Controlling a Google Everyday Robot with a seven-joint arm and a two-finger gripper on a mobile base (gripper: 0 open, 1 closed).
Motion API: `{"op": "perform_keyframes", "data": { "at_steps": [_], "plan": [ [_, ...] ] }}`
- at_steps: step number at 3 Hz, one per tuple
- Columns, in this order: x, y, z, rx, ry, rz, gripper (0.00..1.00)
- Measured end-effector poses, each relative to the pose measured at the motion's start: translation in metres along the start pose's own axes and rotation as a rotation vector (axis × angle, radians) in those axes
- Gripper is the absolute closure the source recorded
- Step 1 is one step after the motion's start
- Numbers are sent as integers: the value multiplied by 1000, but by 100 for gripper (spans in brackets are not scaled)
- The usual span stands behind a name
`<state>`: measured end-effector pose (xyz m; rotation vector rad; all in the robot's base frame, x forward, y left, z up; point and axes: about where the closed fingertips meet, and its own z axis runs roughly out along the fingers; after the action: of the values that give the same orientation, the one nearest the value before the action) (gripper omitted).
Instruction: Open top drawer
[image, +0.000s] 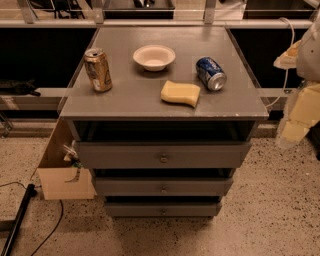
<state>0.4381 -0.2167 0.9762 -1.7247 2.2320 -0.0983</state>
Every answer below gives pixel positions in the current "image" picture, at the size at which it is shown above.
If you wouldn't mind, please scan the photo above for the grey drawer cabinet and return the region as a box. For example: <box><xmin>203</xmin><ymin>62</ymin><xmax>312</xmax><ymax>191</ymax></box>
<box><xmin>60</xmin><ymin>26</ymin><xmax>268</xmax><ymax>204</ymax></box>

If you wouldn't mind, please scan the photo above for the crumpled trash in box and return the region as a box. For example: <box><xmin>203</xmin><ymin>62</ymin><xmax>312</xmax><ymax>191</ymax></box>
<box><xmin>63</xmin><ymin>140</ymin><xmax>82</xmax><ymax>168</ymax></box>

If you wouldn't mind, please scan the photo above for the gold soda can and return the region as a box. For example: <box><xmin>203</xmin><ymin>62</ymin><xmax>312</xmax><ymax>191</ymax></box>
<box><xmin>84</xmin><ymin>48</ymin><xmax>112</xmax><ymax>92</ymax></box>

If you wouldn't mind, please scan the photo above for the blue soda can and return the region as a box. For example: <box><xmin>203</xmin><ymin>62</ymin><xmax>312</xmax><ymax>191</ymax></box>
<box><xmin>196</xmin><ymin>57</ymin><xmax>227</xmax><ymax>91</ymax></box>

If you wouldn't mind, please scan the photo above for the white hanging cable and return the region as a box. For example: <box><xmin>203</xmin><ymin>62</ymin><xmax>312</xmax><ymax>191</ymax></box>
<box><xmin>265</xmin><ymin>17</ymin><xmax>296</xmax><ymax>109</ymax></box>

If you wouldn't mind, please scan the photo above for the yellow sponge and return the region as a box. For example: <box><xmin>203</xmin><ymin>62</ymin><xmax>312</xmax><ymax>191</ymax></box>
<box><xmin>161</xmin><ymin>80</ymin><xmax>200</xmax><ymax>108</ymax></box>

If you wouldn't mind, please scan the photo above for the white paper bowl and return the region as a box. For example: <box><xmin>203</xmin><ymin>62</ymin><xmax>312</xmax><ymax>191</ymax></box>
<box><xmin>133</xmin><ymin>45</ymin><xmax>176</xmax><ymax>72</ymax></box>

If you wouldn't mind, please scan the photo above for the black floor bar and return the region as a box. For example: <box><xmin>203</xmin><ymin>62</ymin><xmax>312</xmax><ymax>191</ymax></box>
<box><xmin>0</xmin><ymin>184</ymin><xmax>37</xmax><ymax>256</ymax></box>

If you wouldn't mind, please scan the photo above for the black object on ledge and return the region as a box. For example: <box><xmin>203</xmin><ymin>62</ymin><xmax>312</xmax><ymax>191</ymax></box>
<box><xmin>0</xmin><ymin>80</ymin><xmax>40</xmax><ymax>97</ymax></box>

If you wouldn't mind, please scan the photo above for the cardboard side box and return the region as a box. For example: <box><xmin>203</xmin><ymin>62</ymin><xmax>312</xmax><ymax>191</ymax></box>
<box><xmin>37</xmin><ymin>119</ymin><xmax>96</xmax><ymax>200</ymax></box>

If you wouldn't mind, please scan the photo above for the grey top drawer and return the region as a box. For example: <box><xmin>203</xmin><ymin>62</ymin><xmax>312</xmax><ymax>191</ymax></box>
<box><xmin>75</xmin><ymin>142</ymin><xmax>251</xmax><ymax>169</ymax></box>

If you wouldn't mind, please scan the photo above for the grey middle drawer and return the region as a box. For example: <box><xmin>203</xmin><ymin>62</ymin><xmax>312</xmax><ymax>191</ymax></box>
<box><xmin>95</xmin><ymin>177</ymin><xmax>233</xmax><ymax>196</ymax></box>

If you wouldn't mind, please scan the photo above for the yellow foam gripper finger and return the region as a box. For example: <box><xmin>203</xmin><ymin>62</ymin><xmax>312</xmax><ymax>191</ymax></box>
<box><xmin>273</xmin><ymin>40</ymin><xmax>301</xmax><ymax>70</ymax></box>
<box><xmin>276</xmin><ymin>83</ymin><xmax>320</xmax><ymax>149</ymax></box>

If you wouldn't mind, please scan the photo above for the metal railing frame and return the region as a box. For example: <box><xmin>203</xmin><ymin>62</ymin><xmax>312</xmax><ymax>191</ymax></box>
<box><xmin>0</xmin><ymin>0</ymin><xmax>313</xmax><ymax>28</ymax></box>

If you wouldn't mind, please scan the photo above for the black floor cable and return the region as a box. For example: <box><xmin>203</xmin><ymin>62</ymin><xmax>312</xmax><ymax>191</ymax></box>
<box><xmin>0</xmin><ymin>181</ymin><xmax>65</xmax><ymax>256</ymax></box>

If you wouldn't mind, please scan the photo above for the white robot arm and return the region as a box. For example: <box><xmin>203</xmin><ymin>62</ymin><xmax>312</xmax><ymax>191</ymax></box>
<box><xmin>273</xmin><ymin>16</ymin><xmax>320</xmax><ymax>148</ymax></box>

